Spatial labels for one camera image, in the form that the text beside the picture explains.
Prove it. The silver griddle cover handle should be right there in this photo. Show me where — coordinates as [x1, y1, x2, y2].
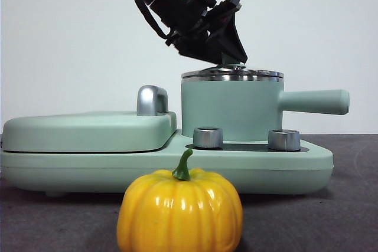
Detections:
[136, 85, 170, 117]

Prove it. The glass lid with green knob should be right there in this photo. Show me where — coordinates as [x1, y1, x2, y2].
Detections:
[181, 53, 285, 80]

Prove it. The mint green steamer pot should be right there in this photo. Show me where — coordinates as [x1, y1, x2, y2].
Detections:
[180, 75, 351, 143]

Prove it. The silver control dial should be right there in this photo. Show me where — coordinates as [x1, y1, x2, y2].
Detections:
[268, 129, 302, 152]
[192, 127, 224, 150]

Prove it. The mint green breakfast maker base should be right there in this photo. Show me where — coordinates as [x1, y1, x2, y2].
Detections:
[0, 129, 335, 198]

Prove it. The mint green hinged griddle cover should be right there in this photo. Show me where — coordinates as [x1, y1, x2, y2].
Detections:
[1, 110, 178, 154]

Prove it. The yellow toy pumpkin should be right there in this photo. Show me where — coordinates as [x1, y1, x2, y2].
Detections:
[117, 148, 245, 252]

